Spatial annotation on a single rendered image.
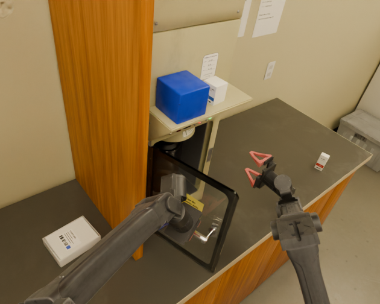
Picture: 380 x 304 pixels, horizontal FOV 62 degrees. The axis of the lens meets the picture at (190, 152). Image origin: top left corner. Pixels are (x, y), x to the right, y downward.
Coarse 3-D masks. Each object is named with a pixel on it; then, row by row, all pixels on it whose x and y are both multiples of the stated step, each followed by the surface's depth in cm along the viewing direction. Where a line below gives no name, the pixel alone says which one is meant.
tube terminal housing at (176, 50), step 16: (160, 32) 76; (176, 32) 79; (192, 32) 82; (208, 32) 86; (224, 32) 90; (160, 48) 78; (176, 48) 82; (192, 48) 85; (208, 48) 89; (224, 48) 94; (160, 64) 81; (176, 64) 85; (192, 64) 89; (224, 64) 98; (224, 80) 102; (208, 128) 117; (208, 144) 123
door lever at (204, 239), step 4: (212, 228) 95; (196, 232) 94; (208, 232) 95; (212, 232) 95; (196, 236) 94; (200, 236) 93; (204, 236) 93; (208, 236) 94; (200, 240) 94; (204, 240) 93
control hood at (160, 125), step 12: (228, 84) 103; (228, 96) 97; (240, 96) 98; (156, 108) 87; (216, 108) 91; (228, 108) 92; (156, 120) 84; (168, 120) 84; (192, 120) 85; (156, 132) 87; (168, 132) 82
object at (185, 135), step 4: (192, 128) 112; (184, 132) 108; (188, 132) 110; (192, 132) 112; (172, 136) 107; (176, 136) 107; (180, 136) 108; (184, 136) 109; (188, 136) 110; (164, 140) 107; (168, 140) 107; (172, 140) 107; (176, 140) 108; (180, 140) 108; (184, 140) 109
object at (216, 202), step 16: (160, 160) 94; (176, 160) 90; (160, 176) 98; (192, 176) 89; (208, 176) 87; (192, 192) 93; (208, 192) 89; (224, 192) 85; (208, 208) 92; (224, 208) 88; (208, 224) 96; (224, 224) 92; (192, 240) 105; (208, 240) 100; (224, 240) 95; (192, 256) 110; (208, 256) 104
